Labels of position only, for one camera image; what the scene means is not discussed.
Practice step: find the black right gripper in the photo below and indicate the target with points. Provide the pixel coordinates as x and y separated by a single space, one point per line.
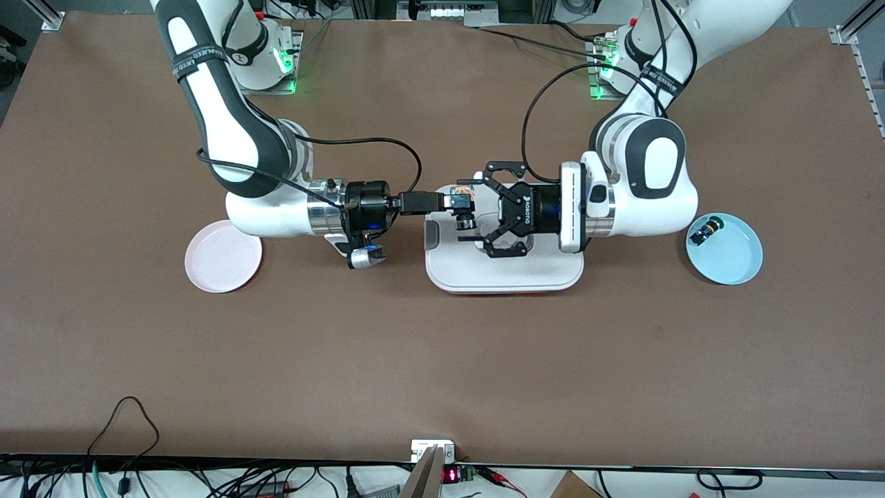
366 203

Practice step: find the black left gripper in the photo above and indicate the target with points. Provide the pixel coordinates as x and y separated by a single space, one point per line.
538 209

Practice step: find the orange push-button switch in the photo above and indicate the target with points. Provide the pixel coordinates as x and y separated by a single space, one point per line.
464 220

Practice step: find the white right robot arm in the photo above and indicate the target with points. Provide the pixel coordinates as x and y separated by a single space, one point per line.
221 111

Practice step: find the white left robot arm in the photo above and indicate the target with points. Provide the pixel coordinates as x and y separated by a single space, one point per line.
650 187

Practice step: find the white lidded container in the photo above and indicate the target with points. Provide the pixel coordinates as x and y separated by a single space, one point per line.
505 277

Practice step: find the pink round plate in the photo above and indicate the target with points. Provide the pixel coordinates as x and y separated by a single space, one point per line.
222 266

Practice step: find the light blue round plate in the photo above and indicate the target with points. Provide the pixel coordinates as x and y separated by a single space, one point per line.
726 256

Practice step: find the white mounting block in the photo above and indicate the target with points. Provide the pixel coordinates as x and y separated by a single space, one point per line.
422 448

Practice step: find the red clip leads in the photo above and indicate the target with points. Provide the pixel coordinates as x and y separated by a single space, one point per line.
501 478

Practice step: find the small board with red display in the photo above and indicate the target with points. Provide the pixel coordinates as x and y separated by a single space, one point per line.
453 475

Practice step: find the grey angled bar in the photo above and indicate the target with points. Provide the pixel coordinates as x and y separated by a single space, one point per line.
423 477

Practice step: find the brown cardboard piece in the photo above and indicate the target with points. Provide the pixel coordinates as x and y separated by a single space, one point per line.
574 485

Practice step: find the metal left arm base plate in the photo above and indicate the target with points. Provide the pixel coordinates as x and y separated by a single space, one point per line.
596 83

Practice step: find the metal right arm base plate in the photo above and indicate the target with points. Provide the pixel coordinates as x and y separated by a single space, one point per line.
294 69

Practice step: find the aluminium frame with light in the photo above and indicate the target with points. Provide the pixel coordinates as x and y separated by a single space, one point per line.
449 12

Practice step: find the green push-button switch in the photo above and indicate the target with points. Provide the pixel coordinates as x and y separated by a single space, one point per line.
706 230

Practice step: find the aluminium frame rail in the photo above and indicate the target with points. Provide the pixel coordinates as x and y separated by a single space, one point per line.
868 76
50 17

